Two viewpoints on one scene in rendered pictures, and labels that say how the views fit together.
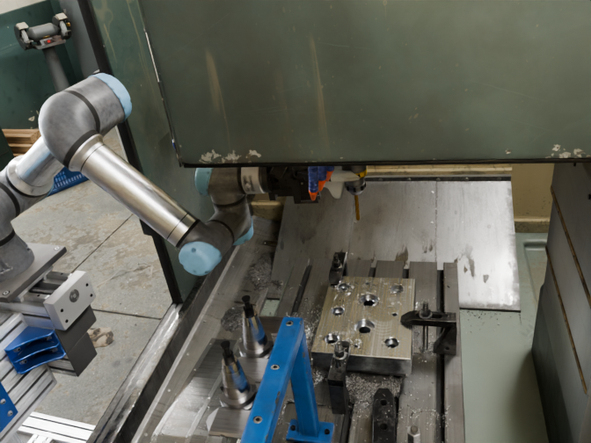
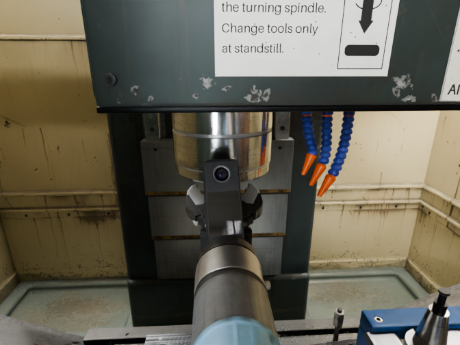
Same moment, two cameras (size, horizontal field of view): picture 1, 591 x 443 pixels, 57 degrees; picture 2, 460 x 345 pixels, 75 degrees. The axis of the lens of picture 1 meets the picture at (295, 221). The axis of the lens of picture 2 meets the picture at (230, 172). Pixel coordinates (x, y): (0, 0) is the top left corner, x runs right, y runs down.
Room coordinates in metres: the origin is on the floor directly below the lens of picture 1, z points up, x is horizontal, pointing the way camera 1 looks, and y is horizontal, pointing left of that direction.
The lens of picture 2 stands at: (1.14, 0.32, 1.62)
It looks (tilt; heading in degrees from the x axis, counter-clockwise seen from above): 19 degrees down; 250
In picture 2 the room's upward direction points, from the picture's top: straight up
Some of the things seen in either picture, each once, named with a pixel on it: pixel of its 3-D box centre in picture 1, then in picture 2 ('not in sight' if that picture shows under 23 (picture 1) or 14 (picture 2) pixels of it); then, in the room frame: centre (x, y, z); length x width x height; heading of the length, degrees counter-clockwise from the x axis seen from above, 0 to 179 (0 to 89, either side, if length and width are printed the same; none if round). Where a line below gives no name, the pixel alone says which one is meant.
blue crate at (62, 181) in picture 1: (66, 166); not in sight; (4.42, 1.91, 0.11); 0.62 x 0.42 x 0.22; 126
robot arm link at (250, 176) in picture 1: (257, 177); (232, 280); (1.04, 0.07, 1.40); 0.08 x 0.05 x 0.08; 163
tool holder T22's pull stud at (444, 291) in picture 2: (247, 305); (441, 300); (0.73, 0.10, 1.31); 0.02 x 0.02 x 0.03
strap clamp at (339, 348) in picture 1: (340, 368); not in sight; (0.87, -0.05, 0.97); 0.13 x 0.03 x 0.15; 163
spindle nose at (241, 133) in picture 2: not in sight; (222, 133); (0.98, -0.13, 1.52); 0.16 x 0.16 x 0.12
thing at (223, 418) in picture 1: (228, 422); not in sight; (0.57, 0.15, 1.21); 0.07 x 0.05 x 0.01; 73
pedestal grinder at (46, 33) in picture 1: (57, 74); not in sight; (5.83, 2.25, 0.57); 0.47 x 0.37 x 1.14; 128
